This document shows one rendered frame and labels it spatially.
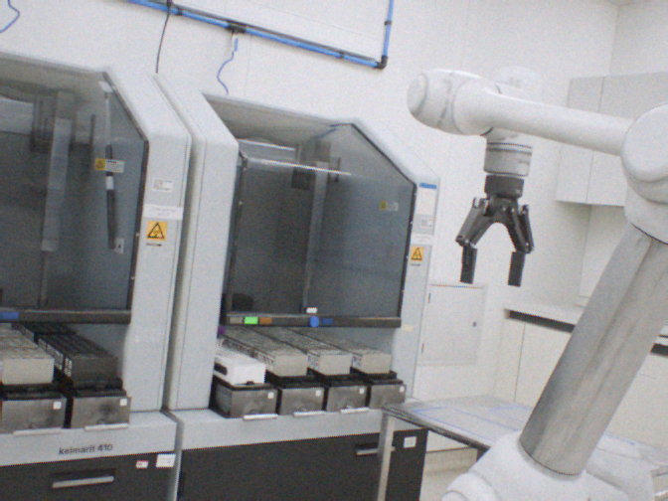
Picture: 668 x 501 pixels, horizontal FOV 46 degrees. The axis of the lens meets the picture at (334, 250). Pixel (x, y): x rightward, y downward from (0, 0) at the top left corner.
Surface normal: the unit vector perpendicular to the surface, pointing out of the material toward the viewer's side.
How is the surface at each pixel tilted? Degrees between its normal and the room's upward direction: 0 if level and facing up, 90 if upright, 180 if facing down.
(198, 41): 90
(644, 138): 85
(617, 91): 90
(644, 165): 80
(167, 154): 90
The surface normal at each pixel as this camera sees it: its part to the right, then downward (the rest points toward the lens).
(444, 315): 0.58, 0.11
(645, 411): -0.80, -0.07
